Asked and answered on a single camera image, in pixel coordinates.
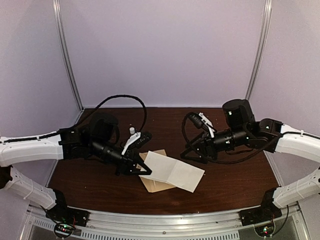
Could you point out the front aluminium slotted rail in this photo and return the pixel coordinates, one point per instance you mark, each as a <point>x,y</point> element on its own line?
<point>221,225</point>

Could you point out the left aluminium frame post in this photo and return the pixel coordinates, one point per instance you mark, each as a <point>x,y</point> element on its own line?
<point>65,53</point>

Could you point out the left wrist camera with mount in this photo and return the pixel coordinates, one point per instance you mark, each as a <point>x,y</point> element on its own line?
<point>137,140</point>

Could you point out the round circuit board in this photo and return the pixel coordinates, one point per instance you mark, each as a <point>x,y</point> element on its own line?
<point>265,230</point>
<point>63,230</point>

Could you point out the small green glue stick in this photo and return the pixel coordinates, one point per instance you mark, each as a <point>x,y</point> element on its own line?
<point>132,130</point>

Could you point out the left round circuit board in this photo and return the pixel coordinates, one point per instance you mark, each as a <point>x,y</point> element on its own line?
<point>63,230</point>

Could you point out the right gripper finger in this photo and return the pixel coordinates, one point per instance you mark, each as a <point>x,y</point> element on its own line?
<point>194,146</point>
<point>197,159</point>

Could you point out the right round circuit board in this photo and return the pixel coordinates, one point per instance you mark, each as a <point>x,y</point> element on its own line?
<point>265,230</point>

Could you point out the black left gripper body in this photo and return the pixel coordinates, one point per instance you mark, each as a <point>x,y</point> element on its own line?
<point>125,162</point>

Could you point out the right aluminium frame post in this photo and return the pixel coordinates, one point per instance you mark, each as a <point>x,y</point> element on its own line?
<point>263,36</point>

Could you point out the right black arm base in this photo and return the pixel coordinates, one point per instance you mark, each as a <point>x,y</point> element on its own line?
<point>267,211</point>

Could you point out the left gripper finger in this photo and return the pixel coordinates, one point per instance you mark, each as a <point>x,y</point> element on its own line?
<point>138,173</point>
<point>141,166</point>

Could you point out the aluminium frame post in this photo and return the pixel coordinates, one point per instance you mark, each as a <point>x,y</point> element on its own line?
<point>65,53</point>
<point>263,36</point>

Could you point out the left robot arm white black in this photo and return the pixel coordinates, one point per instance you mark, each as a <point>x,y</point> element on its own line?
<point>92,139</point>

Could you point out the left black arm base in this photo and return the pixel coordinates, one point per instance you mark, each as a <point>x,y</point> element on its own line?
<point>60,212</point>

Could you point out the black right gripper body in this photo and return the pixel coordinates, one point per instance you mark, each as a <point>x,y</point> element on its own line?
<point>212,151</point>

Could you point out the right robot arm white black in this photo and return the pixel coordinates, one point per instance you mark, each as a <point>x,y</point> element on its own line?
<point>268,135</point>

